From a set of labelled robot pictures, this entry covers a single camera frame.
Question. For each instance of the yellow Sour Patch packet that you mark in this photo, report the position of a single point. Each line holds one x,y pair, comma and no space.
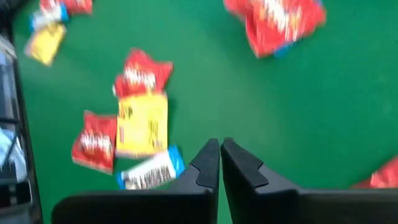
142,124
46,43

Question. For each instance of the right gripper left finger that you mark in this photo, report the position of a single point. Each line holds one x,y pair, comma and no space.
140,208

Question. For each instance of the green table mat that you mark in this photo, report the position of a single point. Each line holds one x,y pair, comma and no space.
280,124

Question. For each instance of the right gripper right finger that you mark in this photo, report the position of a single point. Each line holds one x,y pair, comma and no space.
311,208

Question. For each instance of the red Skittles candy packet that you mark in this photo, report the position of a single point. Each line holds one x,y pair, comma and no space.
143,74
381,177
48,3
77,5
94,143
276,25

